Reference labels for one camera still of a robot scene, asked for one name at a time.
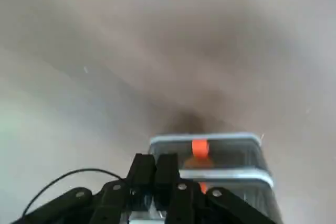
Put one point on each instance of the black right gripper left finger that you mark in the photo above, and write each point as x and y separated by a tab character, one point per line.
143	176

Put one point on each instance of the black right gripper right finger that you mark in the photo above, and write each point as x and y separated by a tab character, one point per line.
165	176

